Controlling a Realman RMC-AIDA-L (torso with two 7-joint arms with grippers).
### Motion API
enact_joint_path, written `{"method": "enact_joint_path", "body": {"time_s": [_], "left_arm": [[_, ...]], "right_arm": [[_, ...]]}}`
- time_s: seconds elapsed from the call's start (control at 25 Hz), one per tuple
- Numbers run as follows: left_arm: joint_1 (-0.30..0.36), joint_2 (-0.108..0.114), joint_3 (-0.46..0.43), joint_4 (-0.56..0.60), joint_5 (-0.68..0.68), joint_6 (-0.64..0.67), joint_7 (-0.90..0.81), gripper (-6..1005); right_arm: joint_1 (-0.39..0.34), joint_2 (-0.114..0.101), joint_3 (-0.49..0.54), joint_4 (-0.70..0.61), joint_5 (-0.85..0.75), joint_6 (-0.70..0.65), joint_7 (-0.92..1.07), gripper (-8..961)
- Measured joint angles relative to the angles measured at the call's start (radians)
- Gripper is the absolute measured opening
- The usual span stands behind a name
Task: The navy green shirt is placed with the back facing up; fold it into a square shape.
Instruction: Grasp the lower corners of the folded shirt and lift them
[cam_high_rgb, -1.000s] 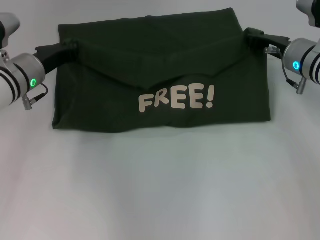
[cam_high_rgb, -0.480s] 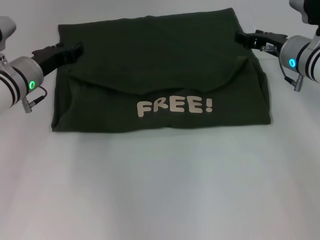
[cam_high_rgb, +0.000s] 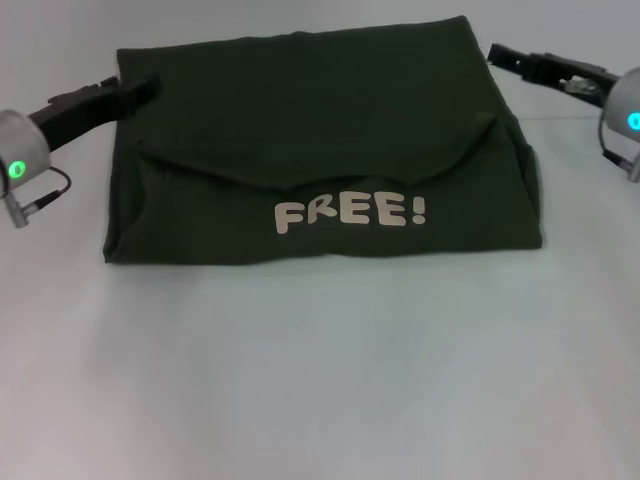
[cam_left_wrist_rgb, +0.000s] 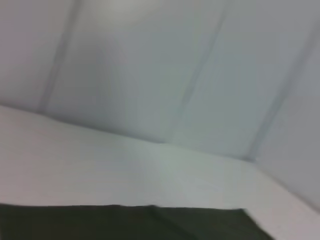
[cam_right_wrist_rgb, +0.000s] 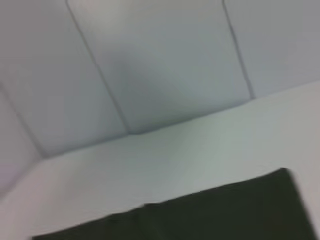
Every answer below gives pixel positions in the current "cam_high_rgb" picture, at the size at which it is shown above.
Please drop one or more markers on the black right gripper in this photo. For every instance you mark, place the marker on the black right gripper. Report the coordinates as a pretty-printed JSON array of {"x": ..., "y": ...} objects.
[{"x": 575, "y": 75}]

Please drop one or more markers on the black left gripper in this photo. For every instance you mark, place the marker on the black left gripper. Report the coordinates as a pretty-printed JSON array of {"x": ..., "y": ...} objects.
[{"x": 80, "y": 112}]

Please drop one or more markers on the dark green shirt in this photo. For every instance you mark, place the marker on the dark green shirt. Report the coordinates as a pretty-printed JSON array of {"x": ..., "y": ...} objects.
[{"x": 320, "y": 150}]

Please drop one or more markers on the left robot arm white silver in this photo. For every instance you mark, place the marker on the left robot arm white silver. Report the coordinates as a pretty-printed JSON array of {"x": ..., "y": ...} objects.
[{"x": 22, "y": 150}]

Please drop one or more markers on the right gripper silver connector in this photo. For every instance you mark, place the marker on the right gripper silver connector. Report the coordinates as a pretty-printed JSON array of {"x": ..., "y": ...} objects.
[{"x": 580, "y": 87}]

